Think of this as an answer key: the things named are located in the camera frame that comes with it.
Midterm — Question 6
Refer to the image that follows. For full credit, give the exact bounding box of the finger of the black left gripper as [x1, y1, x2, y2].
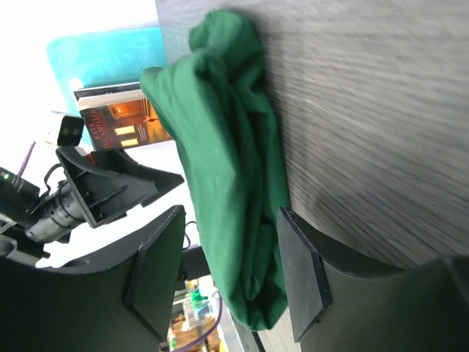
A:
[56, 147, 184, 228]

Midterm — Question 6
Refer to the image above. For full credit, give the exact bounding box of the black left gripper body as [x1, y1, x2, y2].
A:
[1, 161, 86, 257]

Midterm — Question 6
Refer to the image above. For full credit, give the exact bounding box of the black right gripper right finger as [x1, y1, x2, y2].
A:
[278, 208, 468, 351]

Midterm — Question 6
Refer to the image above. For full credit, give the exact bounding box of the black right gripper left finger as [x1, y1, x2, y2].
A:
[1, 205, 185, 351]

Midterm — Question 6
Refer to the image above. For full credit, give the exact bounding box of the green t shirt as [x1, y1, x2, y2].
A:
[140, 10, 289, 331]

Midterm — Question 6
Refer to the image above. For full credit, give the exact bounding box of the stack of books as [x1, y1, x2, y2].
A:
[73, 82, 171, 150]

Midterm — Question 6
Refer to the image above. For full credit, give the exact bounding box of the teal plastic folder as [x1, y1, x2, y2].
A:
[47, 27, 166, 113]

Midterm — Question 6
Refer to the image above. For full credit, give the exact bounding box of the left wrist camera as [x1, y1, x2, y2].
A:
[56, 115, 85, 147]

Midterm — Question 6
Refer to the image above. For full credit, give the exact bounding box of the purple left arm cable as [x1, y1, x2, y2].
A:
[16, 141, 37, 179]

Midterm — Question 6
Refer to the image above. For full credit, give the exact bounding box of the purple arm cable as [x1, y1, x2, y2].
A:
[171, 293, 225, 352]
[16, 141, 37, 179]

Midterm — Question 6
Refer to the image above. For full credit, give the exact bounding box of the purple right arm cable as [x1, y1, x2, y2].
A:
[171, 293, 225, 352]

